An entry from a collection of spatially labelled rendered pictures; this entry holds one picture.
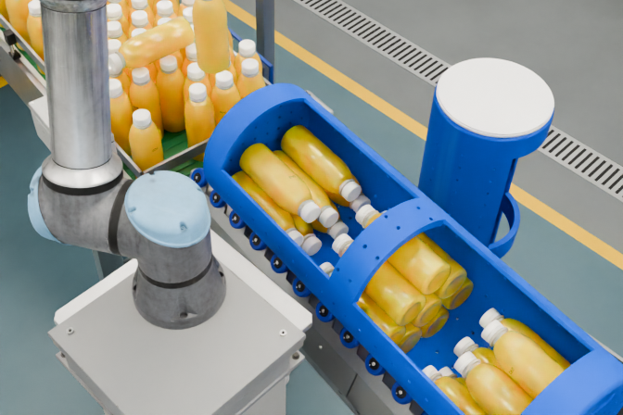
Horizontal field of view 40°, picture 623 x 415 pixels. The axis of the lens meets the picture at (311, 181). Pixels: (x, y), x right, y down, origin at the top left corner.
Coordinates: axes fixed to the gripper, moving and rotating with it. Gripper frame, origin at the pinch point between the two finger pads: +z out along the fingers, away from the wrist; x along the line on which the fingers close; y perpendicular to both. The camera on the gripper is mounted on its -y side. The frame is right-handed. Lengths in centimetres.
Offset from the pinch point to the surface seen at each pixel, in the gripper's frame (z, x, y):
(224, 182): 26.5, -14.2, 24.7
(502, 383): 24, -4, 91
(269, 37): 47, 35, -29
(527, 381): 22, -2, 93
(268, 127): 26.1, 1.8, 17.4
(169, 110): 40.6, -5.1, -13.9
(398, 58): 139, 140, -80
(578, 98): 140, 184, -16
